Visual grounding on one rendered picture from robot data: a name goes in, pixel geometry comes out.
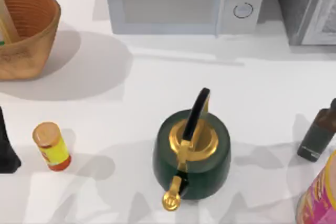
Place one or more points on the dark brown dropper bottle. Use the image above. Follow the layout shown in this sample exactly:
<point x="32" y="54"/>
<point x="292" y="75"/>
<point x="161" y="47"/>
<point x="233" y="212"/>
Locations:
<point x="316" y="137"/>

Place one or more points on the brown woven basket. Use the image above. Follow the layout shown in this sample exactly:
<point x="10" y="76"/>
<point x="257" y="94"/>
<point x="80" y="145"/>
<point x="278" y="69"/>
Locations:
<point x="29" y="51"/>

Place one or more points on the pale box in basket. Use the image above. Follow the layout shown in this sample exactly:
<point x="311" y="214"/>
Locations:
<point x="6" y="24"/>

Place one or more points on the pale microwave oven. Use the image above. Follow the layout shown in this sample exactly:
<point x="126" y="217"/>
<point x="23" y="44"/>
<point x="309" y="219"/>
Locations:
<point x="168" y="6"/>

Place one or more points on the pink and yellow can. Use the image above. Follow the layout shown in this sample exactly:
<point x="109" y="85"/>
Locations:
<point x="321" y="197"/>

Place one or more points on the yellow and red can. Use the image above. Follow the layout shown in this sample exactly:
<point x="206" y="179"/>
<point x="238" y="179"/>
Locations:
<point x="52" y="148"/>

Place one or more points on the green and gold kettle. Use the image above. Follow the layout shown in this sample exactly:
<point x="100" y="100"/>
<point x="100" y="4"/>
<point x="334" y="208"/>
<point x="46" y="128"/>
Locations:
<point x="194" y="155"/>

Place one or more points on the round microwave knob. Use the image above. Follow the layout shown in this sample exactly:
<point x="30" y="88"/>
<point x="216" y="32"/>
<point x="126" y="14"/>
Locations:
<point x="243" y="10"/>

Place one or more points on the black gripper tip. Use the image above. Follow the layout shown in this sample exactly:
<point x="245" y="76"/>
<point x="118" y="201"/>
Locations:
<point x="6" y="150"/>

